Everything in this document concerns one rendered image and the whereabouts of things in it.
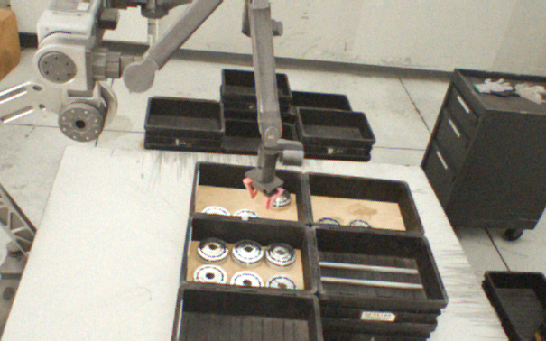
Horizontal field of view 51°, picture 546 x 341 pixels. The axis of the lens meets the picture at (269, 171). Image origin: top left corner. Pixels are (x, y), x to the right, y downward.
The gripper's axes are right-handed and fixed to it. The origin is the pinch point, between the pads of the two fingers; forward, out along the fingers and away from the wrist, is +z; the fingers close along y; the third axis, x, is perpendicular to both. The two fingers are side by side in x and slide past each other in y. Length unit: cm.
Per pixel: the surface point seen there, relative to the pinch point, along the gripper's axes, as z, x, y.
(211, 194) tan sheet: 24.0, -10.2, 32.8
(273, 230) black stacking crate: 16.7, -8.3, 0.1
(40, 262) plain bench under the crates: 36, 49, 50
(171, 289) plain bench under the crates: 36.7, 21.5, 14.1
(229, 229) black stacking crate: 17.7, 1.9, 9.8
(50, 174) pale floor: 107, -15, 176
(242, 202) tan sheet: 24.1, -16.4, 22.8
